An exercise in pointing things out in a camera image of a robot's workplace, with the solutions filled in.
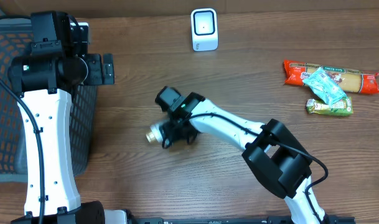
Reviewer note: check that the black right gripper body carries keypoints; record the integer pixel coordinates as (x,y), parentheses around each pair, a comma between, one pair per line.
(177,131)

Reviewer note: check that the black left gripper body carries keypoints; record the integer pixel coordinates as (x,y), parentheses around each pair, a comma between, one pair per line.
(107,69)

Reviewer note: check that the white leaf-print pack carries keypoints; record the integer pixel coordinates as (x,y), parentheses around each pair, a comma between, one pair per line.
(156,133)

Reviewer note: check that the teal wet wipes pack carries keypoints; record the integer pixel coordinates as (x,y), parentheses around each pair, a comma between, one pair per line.
(324,87)

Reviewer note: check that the green snack packet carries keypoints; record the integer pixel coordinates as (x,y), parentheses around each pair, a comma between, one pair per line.
(341,108)

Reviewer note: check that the orange spaghetti packet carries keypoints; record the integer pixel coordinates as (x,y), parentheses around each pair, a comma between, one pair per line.
(350,80)

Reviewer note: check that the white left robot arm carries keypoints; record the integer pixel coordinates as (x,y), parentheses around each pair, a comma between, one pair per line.
(42,83)

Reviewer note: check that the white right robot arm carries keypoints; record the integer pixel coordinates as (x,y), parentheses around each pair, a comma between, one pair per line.
(273,154)

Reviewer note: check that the white barcode scanner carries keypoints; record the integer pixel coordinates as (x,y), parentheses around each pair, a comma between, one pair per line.
(204,29)

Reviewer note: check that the black front rail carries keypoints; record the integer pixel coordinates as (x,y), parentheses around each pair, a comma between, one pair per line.
(126,217)

